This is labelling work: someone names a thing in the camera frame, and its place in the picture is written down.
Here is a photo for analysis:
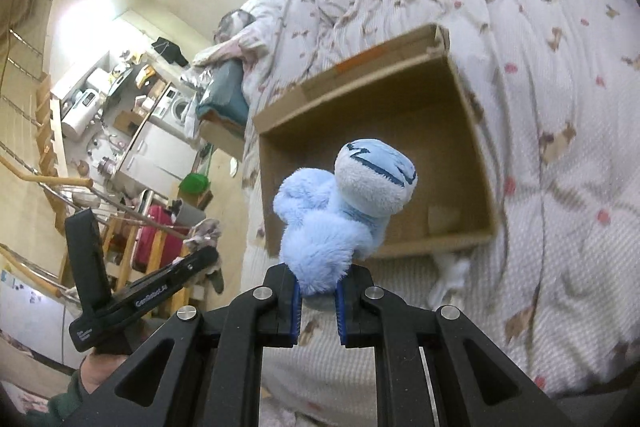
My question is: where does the pink crumpled bedding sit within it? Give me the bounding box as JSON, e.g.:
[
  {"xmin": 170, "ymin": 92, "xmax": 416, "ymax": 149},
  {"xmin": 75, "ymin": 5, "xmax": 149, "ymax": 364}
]
[{"xmin": 192, "ymin": 0, "xmax": 294, "ymax": 68}]

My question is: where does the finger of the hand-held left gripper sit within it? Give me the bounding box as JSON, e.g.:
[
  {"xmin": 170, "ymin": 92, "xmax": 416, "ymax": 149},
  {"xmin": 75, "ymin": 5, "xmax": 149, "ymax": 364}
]
[{"xmin": 175, "ymin": 246, "xmax": 221, "ymax": 282}]

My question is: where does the white washing machine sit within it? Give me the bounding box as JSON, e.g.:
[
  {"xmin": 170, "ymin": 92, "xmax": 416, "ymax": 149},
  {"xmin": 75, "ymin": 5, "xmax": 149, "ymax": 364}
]
[{"xmin": 164, "ymin": 89, "xmax": 194, "ymax": 126}]

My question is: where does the white rice cooker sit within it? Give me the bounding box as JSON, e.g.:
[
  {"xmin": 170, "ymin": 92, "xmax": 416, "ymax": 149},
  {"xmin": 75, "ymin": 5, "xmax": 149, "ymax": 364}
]
[{"xmin": 62, "ymin": 89, "xmax": 101, "ymax": 140}]

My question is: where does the grey-blue cushion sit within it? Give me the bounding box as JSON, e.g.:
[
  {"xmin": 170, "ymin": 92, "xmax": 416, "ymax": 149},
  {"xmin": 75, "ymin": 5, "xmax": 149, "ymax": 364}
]
[{"xmin": 195, "ymin": 59, "xmax": 251, "ymax": 128}]

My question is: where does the red suitcase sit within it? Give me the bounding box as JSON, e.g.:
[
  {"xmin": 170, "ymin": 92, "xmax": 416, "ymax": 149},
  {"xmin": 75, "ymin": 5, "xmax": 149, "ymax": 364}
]
[{"xmin": 132, "ymin": 204, "xmax": 184, "ymax": 276}]

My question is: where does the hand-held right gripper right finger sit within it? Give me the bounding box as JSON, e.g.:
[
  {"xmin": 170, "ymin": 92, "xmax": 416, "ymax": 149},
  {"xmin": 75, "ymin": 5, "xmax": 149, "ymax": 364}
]
[{"xmin": 336, "ymin": 267, "xmax": 581, "ymax": 427}]

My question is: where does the black hanging cloth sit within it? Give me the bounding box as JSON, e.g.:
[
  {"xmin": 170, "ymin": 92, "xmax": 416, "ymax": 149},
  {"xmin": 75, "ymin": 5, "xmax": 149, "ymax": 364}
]
[{"xmin": 150, "ymin": 37, "xmax": 189, "ymax": 68}]

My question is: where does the brown cardboard box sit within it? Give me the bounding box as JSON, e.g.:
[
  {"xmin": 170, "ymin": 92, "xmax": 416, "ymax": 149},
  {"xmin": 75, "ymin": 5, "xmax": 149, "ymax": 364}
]
[{"xmin": 252, "ymin": 23, "xmax": 501, "ymax": 261}]

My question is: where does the green plastic basin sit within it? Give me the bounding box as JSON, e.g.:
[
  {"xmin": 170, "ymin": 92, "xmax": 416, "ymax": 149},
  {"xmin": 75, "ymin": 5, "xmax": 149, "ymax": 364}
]
[{"xmin": 179, "ymin": 173, "xmax": 209, "ymax": 196}]

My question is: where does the white cloth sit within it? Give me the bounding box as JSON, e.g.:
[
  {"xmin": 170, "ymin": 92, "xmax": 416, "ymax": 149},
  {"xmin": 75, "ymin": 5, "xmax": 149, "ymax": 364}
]
[{"xmin": 429, "ymin": 254, "xmax": 472, "ymax": 304}]

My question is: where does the floral printed duvet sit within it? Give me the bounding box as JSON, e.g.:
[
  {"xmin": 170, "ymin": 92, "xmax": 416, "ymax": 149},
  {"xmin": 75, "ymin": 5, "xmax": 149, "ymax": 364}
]
[{"xmin": 240, "ymin": 0, "xmax": 640, "ymax": 408}]

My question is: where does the grey kitchen cabinet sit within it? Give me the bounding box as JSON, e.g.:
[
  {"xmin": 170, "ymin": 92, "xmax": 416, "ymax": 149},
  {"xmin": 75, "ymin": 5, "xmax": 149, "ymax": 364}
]
[{"xmin": 114, "ymin": 122, "xmax": 199, "ymax": 194}]

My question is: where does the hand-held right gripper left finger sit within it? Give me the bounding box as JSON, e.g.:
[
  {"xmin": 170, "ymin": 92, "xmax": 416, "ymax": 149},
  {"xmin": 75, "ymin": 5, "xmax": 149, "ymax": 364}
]
[{"xmin": 60, "ymin": 264, "xmax": 302, "ymax": 427}]

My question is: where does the person's left hand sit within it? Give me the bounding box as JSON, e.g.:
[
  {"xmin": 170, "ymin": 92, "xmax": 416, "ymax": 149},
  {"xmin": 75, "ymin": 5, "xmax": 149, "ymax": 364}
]
[{"xmin": 79, "ymin": 332, "xmax": 134, "ymax": 391}]

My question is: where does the light blue plush toy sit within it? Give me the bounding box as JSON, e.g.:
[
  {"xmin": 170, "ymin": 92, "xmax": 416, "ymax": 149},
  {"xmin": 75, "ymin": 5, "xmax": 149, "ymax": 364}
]
[{"xmin": 272, "ymin": 138, "xmax": 418, "ymax": 301}]

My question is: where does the wooden staircase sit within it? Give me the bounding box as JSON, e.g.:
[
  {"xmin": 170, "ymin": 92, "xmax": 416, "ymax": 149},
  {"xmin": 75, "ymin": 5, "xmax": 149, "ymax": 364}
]
[{"xmin": 0, "ymin": 0, "xmax": 96, "ymax": 212}]

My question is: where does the person's left forearm green sleeve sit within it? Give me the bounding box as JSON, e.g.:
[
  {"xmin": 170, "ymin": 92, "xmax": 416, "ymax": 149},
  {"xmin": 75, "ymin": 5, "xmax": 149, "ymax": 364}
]
[{"xmin": 25, "ymin": 367, "xmax": 90, "ymax": 427}]

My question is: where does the wooden bed frame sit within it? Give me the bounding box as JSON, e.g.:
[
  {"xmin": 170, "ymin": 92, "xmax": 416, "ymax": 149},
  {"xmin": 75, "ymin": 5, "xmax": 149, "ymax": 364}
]
[{"xmin": 199, "ymin": 119, "xmax": 246, "ymax": 160}]

